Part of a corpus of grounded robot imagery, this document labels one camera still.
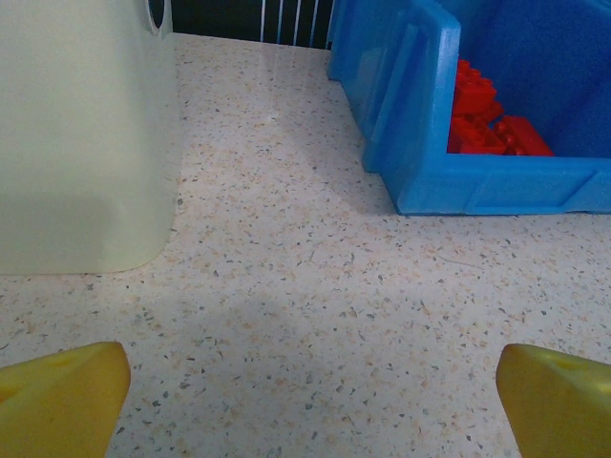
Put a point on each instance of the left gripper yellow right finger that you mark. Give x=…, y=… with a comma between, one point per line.
x=563, y=410

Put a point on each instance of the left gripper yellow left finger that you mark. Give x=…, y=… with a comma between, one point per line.
x=57, y=410

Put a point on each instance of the red lego brick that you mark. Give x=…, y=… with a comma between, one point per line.
x=472, y=88
x=522, y=136
x=470, y=137

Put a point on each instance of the blue three-compartment bin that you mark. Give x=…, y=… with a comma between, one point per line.
x=420, y=119

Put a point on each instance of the beige holder with orange top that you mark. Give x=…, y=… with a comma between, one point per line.
x=71, y=143

